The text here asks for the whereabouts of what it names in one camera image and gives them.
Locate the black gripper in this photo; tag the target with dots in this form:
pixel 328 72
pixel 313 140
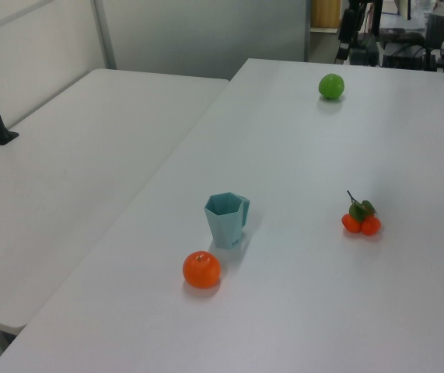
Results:
pixel 348 23

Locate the teal hexagonal plastic mug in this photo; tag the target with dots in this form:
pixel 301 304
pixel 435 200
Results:
pixel 223 223

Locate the black equipment box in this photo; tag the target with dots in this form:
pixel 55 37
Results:
pixel 363 52

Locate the green toy apple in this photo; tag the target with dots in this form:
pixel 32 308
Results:
pixel 331 86

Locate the wooden board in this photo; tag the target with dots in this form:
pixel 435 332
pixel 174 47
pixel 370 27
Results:
pixel 324 13

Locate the black background stand pole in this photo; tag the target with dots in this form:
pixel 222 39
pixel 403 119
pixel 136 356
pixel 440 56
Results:
pixel 377 19

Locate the dark monitor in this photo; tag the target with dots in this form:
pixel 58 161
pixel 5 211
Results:
pixel 439 25

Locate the small oranges cluster with leaves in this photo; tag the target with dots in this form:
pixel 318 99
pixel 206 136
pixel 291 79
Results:
pixel 361 221

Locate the large orange toy fruit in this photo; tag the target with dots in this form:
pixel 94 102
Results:
pixel 201 270

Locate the aluminium partition corner post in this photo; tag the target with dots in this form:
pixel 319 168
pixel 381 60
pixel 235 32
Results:
pixel 105 35

